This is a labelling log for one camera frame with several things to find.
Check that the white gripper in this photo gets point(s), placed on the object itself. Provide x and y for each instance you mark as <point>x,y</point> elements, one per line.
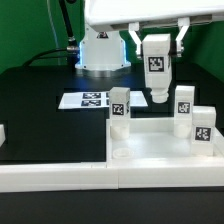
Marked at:
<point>110,15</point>

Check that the white square tabletop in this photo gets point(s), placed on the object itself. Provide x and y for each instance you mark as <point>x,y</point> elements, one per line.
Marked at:
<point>151,139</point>

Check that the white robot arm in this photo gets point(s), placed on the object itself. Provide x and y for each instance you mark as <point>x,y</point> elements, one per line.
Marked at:
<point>102,48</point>

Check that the paper sheet with markers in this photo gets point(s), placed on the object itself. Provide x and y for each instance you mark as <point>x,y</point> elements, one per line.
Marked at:
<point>80,100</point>

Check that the white front fence bar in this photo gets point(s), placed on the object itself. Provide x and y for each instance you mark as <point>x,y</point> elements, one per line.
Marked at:
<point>196,172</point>

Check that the white left fence piece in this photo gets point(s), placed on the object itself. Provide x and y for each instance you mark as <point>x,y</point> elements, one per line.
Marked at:
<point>2,134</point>

